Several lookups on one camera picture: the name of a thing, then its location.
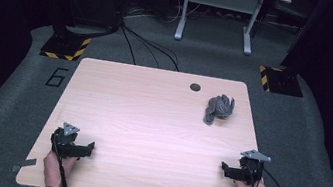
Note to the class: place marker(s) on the black stand base striped edge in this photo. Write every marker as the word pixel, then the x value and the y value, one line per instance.
pixel 63 47
pixel 282 81

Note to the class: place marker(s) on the grey tape strip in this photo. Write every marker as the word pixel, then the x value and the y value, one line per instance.
pixel 24 164

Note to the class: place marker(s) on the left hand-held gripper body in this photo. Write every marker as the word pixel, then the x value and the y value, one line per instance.
pixel 65 145

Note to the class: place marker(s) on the person's left hand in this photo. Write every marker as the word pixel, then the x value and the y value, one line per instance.
pixel 54 168

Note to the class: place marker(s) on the dark round table grommet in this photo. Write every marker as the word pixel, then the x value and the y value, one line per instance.
pixel 195 87

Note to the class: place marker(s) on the white metal table frame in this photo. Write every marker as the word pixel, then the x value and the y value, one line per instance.
pixel 223 0

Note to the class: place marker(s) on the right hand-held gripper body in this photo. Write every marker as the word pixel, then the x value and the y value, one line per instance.
pixel 251 169

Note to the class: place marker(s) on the grey knitted cloth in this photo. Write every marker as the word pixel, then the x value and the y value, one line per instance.
pixel 219 107

